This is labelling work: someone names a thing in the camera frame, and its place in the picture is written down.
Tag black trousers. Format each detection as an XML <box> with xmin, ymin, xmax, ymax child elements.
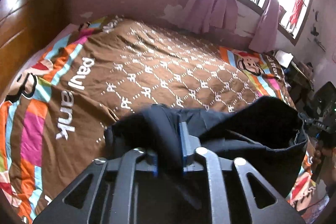
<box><xmin>104</xmin><ymin>96</ymin><xmax>307</xmax><ymax>197</ymax></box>

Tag left purple curtain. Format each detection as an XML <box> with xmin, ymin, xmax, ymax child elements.
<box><xmin>179</xmin><ymin>0</ymin><xmax>238</xmax><ymax>34</ymax></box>

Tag person's right hand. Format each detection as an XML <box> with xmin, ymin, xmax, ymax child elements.
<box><xmin>311</xmin><ymin>145</ymin><xmax>335</xmax><ymax>186</ymax></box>

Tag wooden headboard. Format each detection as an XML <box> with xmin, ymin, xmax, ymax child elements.
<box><xmin>0</xmin><ymin>0</ymin><xmax>69</xmax><ymax>97</ymax></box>

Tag colourful brown bedspread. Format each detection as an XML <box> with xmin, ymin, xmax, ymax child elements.
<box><xmin>0</xmin><ymin>15</ymin><xmax>329</xmax><ymax>224</ymax></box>

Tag right purple curtain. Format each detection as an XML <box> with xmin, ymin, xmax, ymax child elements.
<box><xmin>249</xmin><ymin>0</ymin><xmax>280</xmax><ymax>53</ymax></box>

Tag dark desk with clutter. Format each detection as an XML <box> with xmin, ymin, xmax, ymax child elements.
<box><xmin>273</xmin><ymin>50</ymin><xmax>335</xmax><ymax>123</ymax></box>

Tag purple curtain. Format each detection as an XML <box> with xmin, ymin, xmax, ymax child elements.
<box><xmin>249</xmin><ymin>0</ymin><xmax>280</xmax><ymax>53</ymax></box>
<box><xmin>179</xmin><ymin>0</ymin><xmax>238</xmax><ymax>34</ymax></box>

